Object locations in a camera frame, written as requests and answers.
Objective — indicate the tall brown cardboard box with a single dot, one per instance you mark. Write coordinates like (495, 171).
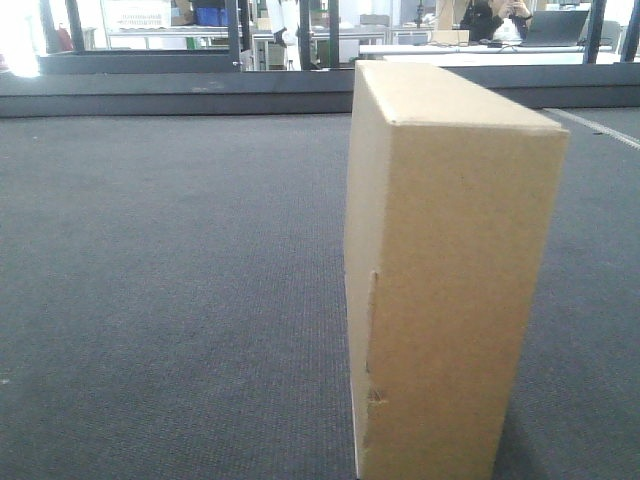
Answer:
(450, 193)

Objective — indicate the small distant cardboard box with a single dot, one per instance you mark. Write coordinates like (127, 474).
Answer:
(450, 37)

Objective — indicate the white work table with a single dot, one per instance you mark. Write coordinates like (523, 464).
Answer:
(479, 55)

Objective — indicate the blue distant storage bin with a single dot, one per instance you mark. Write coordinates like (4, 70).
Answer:
(211, 16)

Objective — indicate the seated person in black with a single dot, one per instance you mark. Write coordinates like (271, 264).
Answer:
(483, 18)

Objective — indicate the black open laptop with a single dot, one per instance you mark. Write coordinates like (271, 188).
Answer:
(561, 28)

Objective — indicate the black conveyor side rail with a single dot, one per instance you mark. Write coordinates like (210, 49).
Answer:
(279, 92)

